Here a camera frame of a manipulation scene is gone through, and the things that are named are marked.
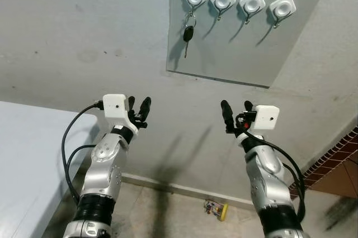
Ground small yellow toy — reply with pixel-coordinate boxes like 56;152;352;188
204;199;229;221

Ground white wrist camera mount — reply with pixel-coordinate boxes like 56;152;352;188
102;94;139;132
255;104;280;131

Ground white table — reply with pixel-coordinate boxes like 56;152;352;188
0;101;104;238

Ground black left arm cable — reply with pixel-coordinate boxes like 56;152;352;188
62;102;105;204

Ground grey wall panel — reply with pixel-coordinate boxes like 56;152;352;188
166;0;336;88

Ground black car key with ring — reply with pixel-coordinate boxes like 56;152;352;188
183;13;197;59

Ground red brick tile edging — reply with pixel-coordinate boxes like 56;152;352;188
290;127;358;198

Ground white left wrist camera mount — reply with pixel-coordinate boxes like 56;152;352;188
102;94;139;132

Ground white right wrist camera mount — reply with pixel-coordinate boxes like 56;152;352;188
255;104;280;131

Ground grey baseboard strip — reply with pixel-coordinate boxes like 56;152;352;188
122;174;255;208

